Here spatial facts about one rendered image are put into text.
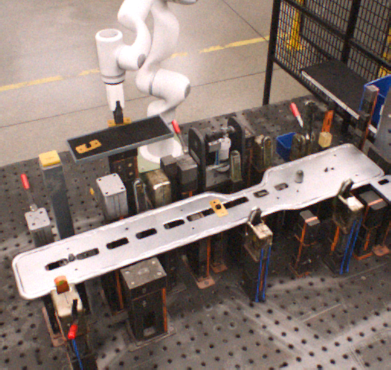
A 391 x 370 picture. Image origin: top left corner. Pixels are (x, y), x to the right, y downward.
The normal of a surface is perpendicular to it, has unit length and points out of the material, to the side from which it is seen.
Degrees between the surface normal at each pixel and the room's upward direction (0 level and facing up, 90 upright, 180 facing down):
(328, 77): 0
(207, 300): 0
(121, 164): 90
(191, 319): 0
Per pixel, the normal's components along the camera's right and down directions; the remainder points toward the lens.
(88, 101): 0.00, -0.76
